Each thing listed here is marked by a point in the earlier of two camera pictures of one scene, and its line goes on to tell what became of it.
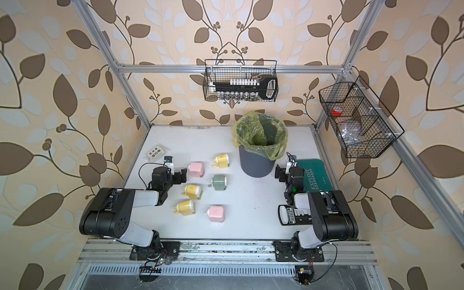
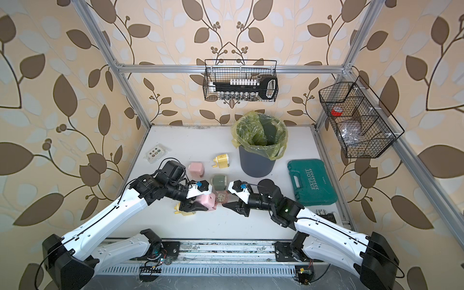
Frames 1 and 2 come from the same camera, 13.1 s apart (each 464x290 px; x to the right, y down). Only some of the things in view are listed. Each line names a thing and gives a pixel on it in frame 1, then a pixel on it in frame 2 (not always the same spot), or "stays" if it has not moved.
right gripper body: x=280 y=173 -> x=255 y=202
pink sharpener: x=196 y=169 stays
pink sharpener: x=216 y=214 -> x=209 y=200
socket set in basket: x=264 y=87 stays
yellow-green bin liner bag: x=260 y=133 stays
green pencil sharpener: x=219 y=182 stays
